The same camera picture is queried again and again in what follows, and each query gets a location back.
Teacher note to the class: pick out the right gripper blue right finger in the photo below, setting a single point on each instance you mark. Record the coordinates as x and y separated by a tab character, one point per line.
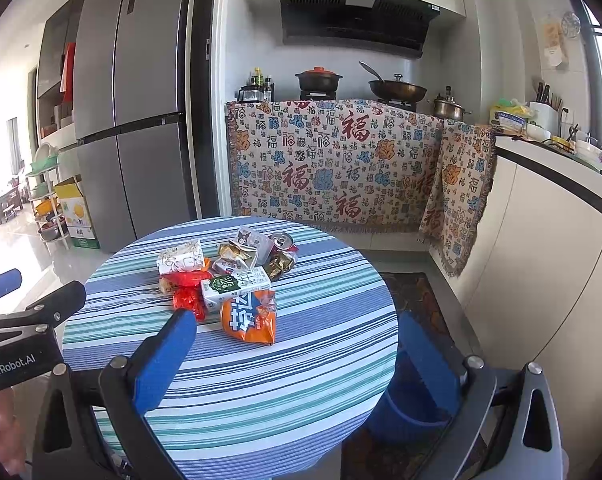
462	386

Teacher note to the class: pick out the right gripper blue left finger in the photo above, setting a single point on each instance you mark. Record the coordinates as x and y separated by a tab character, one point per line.
132	387

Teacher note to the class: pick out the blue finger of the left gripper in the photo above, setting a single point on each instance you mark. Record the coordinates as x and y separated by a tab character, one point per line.
9	281
56	307

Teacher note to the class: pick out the red plastic bag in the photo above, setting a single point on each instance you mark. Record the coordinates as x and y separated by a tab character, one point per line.
186	291

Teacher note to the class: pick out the green white milk carton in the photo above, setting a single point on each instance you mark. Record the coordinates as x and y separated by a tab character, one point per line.
228	286

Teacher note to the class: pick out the orange chip bag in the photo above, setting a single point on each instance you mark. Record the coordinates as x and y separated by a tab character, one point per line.
251	317

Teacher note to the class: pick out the white floral paper box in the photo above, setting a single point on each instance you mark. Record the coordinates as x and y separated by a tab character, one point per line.
187	257

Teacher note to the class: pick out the white burger snack bag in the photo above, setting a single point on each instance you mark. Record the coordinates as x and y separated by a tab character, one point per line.
233	257

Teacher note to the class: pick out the Kuromi clear plastic tray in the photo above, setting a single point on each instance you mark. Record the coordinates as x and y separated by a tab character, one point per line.
260	243

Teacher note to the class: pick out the gold green foil wrapper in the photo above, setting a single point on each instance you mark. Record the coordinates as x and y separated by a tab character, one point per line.
280	263

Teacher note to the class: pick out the crushed red soda can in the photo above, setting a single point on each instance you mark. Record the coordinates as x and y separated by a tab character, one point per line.
283	242

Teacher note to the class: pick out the blue plastic trash basket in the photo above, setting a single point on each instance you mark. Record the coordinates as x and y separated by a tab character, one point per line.
419	402

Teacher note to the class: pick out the white kitchen counter cabinets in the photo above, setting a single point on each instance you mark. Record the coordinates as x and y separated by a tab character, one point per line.
532	287

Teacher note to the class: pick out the person's left hand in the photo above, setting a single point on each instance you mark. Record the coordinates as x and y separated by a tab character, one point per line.
12	451

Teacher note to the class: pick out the yellow cardboard box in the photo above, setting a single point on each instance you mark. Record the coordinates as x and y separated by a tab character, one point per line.
76	214

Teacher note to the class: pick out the white storage rack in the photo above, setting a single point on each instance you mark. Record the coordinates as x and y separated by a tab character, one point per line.
44	174

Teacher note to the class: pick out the dark hexagon pattern floor mat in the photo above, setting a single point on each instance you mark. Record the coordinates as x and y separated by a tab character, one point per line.
363	456

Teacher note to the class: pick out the patterned fu character blanket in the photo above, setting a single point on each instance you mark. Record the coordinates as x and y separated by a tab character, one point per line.
364	165

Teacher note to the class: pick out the grey multi-door refrigerator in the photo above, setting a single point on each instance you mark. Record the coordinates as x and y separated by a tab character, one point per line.
129	115

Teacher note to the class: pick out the steel pot with lid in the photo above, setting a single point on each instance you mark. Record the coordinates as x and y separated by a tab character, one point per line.
444	106

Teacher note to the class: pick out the white knife holder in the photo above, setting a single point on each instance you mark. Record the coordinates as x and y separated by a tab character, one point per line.
546	106

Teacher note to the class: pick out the condiment bottles rack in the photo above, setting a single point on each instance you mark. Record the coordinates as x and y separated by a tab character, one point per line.
259	88

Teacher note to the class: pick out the black clay pot red lid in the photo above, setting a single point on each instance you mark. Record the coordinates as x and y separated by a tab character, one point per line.
318	84

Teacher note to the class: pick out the black range hood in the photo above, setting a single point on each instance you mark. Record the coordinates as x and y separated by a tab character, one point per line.
401	25

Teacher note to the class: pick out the dark wok with handle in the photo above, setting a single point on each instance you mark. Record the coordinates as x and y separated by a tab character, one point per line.
394	90

